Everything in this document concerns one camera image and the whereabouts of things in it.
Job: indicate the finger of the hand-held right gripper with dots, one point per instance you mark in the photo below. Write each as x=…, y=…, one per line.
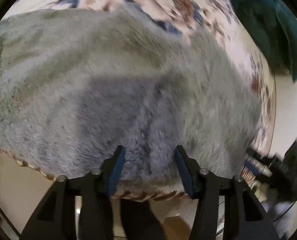
x=257, y=168
x=259, y=155

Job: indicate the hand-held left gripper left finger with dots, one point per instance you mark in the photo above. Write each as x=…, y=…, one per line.
x=115, y=171

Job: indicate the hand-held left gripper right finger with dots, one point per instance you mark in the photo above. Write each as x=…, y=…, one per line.
x=184, y=172

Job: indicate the grey fluffy blanket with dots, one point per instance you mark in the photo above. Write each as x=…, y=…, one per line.
x=113, y=92

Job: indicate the white headboard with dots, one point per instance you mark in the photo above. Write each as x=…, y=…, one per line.
x=288, y=110

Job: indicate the person's dark trouser legs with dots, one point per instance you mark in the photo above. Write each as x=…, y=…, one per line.
x=141, y=220

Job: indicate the teal plush pillow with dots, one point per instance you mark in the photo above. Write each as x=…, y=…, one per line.
x=293, y=42

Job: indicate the dark green pillow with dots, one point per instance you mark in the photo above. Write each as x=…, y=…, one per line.
x=256, y=17

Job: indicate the floral bed blanket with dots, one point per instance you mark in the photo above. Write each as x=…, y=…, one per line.
x=163, y=2

